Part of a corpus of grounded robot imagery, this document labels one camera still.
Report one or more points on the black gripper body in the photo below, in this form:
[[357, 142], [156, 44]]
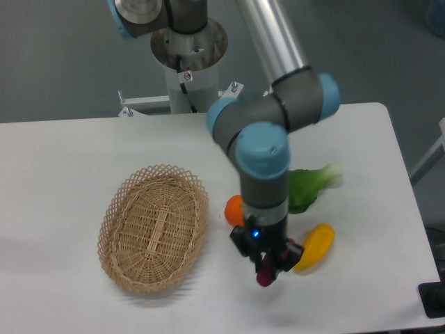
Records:
[[255, 237]]

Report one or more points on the purple sweet potato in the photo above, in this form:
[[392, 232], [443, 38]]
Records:
[[266, 275]]

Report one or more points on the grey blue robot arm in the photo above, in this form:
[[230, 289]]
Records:
[[253, 134]]

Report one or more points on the orange tangerine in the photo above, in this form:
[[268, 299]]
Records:
[[233, 211]]

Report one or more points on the yellow mango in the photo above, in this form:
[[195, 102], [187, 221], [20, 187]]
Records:
[[316, 245]]

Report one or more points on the green bok choy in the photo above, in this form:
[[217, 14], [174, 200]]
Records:
[[305, 185]]

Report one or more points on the oval wicker basket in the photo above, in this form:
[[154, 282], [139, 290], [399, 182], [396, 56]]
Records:
[[153, 229]]

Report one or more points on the black device at table edge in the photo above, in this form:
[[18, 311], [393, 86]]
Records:
[[432, 298]]

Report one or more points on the white furniture leg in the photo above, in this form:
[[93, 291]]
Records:
[[429, 159]]

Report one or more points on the blue object top right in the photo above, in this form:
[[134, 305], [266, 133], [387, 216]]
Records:
[[435, 17]]

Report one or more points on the white metal base frame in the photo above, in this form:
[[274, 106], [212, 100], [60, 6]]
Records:
[[160, 105]]

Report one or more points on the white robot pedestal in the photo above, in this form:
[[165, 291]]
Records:
[[190, 64]]

